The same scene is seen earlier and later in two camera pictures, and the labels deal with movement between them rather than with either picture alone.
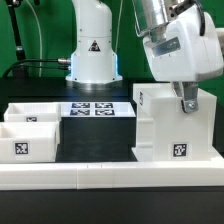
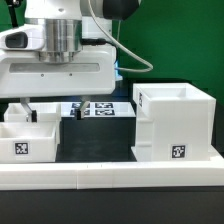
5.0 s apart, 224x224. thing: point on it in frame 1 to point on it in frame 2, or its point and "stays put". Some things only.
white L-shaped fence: [93, 176] stays put
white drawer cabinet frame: [166, 133] stays put
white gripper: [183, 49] to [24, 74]
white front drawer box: [28, 142] stays put
